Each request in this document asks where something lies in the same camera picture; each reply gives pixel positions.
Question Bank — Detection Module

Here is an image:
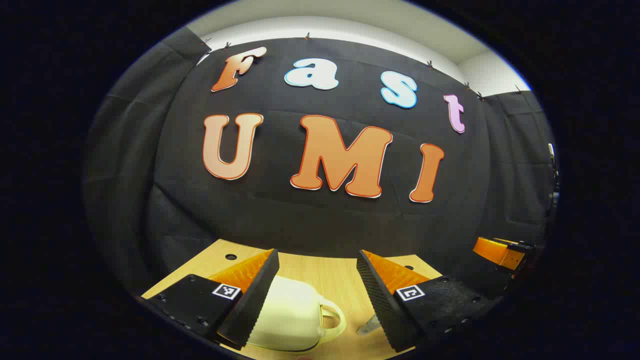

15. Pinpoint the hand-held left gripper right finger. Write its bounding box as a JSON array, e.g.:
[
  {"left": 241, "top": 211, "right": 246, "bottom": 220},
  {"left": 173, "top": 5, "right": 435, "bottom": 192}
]
[{"left": 356, "top": 249, "right": 503, "bottom": 353}]

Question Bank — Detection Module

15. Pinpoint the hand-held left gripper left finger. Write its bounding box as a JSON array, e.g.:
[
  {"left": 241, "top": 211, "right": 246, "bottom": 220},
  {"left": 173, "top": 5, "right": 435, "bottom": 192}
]
[{"left": 141, "top": 248, "right": 280, "bottom": 351}]

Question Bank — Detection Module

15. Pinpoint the small silver skin care tube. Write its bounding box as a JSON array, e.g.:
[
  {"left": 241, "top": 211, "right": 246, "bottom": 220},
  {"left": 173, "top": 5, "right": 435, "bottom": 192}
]
[{"left": 356, "top": 315, "right": 383, "bottom": 335}]

